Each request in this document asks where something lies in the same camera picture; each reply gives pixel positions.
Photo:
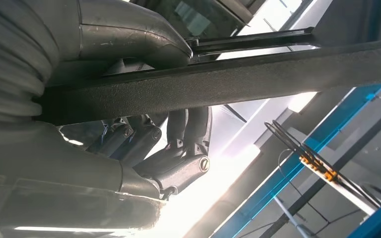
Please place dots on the blue metal shelf rack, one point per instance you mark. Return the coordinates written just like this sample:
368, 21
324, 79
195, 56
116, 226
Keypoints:
276, 174

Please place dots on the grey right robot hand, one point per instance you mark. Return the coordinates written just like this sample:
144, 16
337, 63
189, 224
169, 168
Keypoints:
62, 157

